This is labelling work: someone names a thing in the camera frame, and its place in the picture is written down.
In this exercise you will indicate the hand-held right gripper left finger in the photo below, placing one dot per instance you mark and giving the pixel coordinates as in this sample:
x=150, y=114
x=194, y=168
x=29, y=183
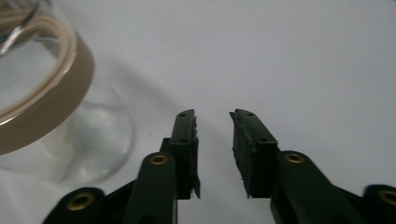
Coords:
x=183, y=149

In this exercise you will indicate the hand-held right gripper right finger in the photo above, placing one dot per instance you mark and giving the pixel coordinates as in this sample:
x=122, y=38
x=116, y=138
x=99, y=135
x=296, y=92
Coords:
x=253, y=155

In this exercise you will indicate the clear glass jar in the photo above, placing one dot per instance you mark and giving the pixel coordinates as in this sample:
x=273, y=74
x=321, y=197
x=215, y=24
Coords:
x=90, y=137

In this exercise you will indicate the tan jar lid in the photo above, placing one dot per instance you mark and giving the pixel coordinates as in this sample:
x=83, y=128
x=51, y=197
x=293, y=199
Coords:
x=59, y=96

